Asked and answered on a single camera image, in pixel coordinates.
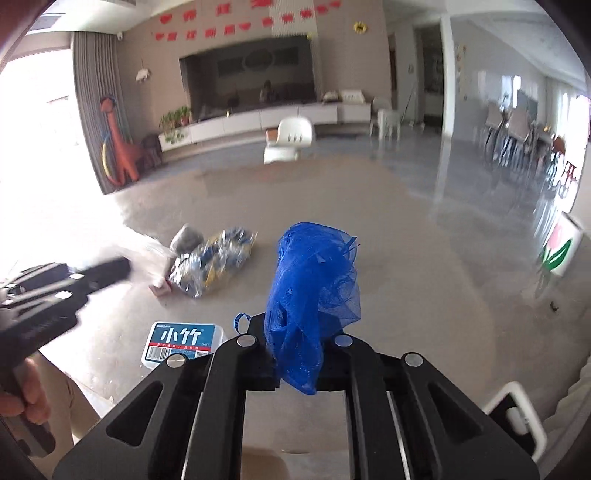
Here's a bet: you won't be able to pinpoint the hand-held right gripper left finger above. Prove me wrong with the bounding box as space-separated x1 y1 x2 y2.
53 313 279 480

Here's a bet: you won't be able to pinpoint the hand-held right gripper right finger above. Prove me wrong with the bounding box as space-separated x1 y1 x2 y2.
318 331 540 480

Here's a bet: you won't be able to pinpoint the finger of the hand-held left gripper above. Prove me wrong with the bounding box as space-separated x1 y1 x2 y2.
68 257 131 295

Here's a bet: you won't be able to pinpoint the blue mesh net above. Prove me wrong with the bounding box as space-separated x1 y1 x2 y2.
265 222 362 396

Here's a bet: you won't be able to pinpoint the person's left hand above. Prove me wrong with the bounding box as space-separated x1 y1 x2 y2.
17 357 52 426

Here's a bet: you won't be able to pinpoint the clear plastic bag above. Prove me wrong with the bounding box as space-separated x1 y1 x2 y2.
131 234 178 288

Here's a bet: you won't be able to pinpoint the clear box with blue label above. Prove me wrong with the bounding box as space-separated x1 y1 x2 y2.
140 321 226 371

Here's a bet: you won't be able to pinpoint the grey crumpled lump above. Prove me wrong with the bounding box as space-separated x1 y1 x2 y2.
170 223 204 253

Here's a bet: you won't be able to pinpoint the person's khaki trouser leg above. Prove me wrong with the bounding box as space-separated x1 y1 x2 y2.
36 351 117 446

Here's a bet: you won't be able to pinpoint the crumpled blue yellow plastic bag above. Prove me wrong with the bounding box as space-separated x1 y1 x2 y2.
168 226 258 299

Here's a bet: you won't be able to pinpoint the orange dinosaur toy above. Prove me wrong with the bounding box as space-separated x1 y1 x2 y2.
100 96 142 186

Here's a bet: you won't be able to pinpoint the dark brown stool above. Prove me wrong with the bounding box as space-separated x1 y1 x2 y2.
141 133 163 169

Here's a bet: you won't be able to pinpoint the potted green plants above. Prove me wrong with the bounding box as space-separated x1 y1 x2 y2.
159 106 193 144

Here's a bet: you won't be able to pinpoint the grey curtain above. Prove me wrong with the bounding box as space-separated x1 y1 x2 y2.
72 31 122 195

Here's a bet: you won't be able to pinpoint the white plastic chair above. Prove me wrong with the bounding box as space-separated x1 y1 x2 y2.
263 117 315 164

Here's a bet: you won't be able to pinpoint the white cloth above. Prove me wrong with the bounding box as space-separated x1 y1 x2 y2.
544 367 591 446

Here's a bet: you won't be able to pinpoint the long white cabinet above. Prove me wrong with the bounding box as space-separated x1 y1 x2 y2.
158 102 373 145

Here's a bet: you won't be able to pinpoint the white plastic stool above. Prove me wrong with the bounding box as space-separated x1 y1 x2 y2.
370 109 401 140

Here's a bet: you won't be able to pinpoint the white box with tulip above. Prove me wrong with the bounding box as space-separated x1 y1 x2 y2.
537 211 584 278

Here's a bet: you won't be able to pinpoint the grey dining chair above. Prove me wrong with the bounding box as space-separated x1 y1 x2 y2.
503 108 533 158
481 99 510 163

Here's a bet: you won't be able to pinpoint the red chair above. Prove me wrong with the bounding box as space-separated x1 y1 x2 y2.
547 151 581 200

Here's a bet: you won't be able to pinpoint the white handled frame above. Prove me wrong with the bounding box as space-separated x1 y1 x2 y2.
481 382 549 463

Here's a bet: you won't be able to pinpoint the large dark wall screen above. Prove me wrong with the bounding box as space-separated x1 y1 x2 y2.
178 34 322 124

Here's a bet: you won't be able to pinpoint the red paper wall decorations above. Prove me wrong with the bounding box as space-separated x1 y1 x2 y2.
154 0 342 43

